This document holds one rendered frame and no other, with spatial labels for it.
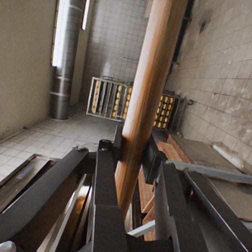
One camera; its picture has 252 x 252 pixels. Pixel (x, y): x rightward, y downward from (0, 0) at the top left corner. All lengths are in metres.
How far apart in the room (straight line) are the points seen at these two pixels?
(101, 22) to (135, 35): 1.04
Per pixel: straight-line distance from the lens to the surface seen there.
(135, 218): 1.50
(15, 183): 1.76
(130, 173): 0.18
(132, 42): 5.19
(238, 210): 1.11
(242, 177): 1.44
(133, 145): 0.16
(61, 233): 1.15
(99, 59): 5.19
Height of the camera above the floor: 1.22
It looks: 3 degrees down
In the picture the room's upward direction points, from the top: 78 degrees counter-clockwise
